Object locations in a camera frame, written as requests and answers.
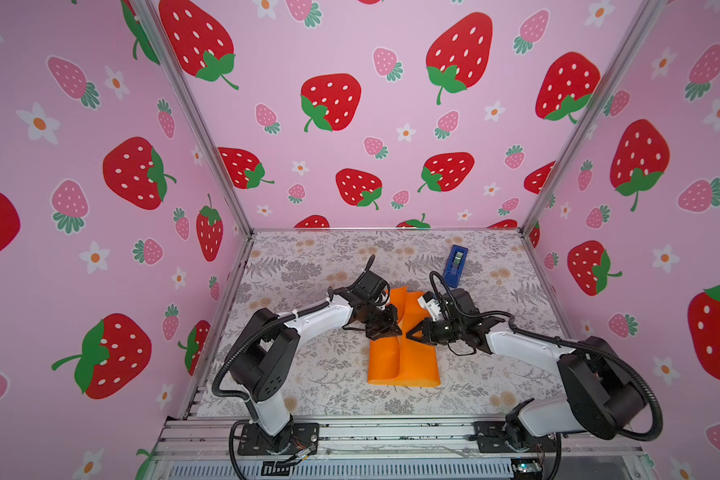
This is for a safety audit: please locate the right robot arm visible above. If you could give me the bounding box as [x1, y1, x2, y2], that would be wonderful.
[406, 289, 661, 446]

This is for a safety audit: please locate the aluminium front rail frame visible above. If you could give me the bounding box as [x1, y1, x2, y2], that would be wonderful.
[137, 416, 655, 479]

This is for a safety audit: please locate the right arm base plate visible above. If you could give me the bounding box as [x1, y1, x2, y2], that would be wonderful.
[469, 421, 556, 454]

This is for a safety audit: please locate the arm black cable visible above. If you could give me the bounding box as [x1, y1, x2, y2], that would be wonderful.
[211, 253, 377, 403]
[428, 271, 664, 443]

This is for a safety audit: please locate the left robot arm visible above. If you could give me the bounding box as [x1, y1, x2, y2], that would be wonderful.
[211, 269, 402, 438]

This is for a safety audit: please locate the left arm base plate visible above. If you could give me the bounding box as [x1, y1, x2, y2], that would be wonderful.
[236, 422, 320, 456]

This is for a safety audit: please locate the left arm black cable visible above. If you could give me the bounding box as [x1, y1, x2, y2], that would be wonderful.
[211, 253, 377, 403]

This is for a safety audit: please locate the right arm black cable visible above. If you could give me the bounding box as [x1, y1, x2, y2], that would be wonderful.
[428, 271, 664, 443]

